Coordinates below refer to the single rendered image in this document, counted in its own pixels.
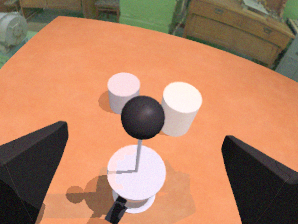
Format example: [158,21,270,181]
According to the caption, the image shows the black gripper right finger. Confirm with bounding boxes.
[221,135,298,224]

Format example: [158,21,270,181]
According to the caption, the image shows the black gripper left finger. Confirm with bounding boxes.
[0,121,68,224]

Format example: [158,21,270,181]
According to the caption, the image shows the grey cylinder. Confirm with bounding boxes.
[106,72,141,115]

